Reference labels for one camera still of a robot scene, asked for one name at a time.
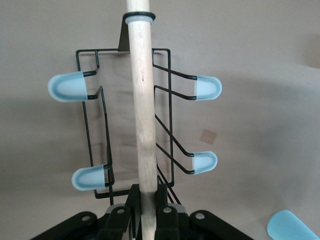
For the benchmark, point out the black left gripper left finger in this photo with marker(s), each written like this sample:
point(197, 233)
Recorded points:
point(117, 225)

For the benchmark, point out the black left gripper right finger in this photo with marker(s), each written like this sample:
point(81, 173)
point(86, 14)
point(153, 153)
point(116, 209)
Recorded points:
point(175, 225)

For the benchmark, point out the small brown tape square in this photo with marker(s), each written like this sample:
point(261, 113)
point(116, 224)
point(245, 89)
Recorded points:
point(208, 136)

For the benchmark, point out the brown table mat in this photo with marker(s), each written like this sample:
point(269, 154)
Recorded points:
point(250, 75)

